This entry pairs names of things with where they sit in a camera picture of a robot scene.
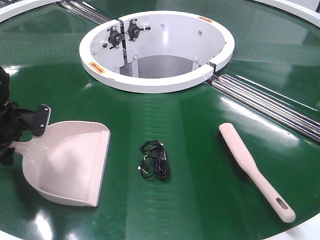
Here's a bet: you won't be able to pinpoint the orange warning sticker front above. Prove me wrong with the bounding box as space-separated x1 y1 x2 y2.
89 61 106 74

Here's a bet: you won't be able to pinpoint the pink plastic dustpan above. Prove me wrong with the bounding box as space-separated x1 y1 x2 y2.
11 120 111 207

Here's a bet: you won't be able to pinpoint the white outer rim right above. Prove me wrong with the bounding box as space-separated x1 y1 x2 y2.
257 0 320 28

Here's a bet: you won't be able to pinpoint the pink hand brush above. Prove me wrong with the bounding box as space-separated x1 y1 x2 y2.
218 122 296 223

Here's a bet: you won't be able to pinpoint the white rim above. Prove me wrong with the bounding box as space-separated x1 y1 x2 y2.
257 0 320 28
0 0 60 23

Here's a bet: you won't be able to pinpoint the black cable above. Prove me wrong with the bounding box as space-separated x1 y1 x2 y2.
137 139 170 181

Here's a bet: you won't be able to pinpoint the orange warning sticker back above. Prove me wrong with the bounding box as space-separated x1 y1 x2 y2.
197 16 214 23

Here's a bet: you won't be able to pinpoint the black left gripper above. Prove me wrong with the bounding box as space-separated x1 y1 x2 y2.
0 100 51 166

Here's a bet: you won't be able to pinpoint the white inner ring guard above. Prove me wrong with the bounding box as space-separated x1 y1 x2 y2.
79 10 235 94

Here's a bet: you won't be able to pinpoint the steel rollers top left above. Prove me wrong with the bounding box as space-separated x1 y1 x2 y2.
58 0 111 25

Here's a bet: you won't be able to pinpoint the steel rollers right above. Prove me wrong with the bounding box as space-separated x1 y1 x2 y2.
206 74 320 144

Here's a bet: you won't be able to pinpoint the steel rollers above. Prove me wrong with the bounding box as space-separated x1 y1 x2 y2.
206 74 320 144
58 0 111 25

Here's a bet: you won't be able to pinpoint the black bearing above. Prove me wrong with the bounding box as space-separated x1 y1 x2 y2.
107 25 122 50
126 19 151 42

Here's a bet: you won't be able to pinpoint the black bearing left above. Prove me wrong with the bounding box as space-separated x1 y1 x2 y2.
107 25 122 50

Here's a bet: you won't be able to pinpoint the orange warning sticker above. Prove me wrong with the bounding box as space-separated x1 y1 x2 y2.
197 16 214 23
89 61 106 74

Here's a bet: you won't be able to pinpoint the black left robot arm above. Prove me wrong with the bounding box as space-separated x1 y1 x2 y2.
0 68 51 166

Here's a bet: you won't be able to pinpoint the white outer rim left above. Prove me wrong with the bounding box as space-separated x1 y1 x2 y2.
0 0 60 23

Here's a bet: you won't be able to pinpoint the black bearing right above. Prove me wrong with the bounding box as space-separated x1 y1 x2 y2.
126 19 151 42

